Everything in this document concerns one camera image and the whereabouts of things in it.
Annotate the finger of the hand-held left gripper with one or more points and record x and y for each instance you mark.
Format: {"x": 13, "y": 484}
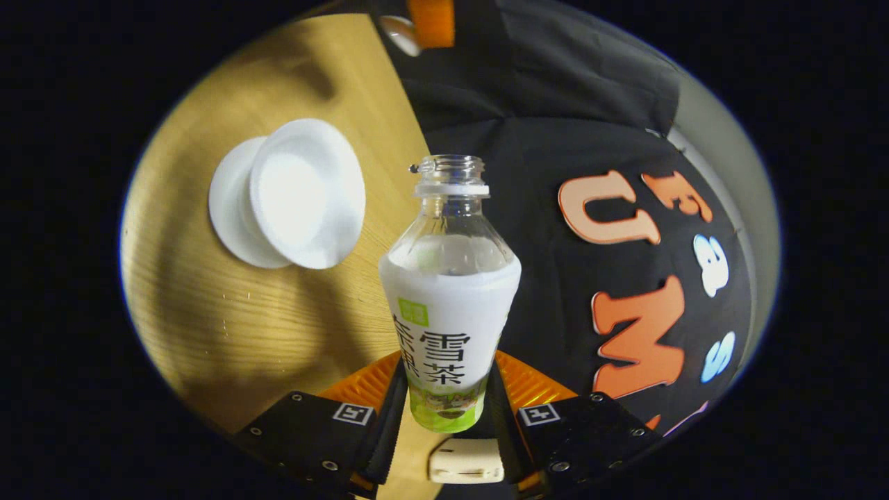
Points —
{"x": 432, "y": 21}

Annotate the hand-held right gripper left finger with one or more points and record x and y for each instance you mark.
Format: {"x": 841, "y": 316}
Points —
{"x": 390, "y": 430}

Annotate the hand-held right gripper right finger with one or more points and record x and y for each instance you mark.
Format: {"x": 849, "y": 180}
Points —
{"x": 503, "y": 423}

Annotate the white teacup lid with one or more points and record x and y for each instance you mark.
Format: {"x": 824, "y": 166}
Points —
{"x": 399, "y": 35}

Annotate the white green label water bottle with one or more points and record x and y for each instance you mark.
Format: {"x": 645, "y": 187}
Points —
{"x": 448, "y": 319}

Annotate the white teacup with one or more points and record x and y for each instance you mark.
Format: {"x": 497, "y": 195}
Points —
{"x": 305, "y": 194}

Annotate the white saucer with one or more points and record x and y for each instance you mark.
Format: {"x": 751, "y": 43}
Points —
{"x": 229, "y": 222}

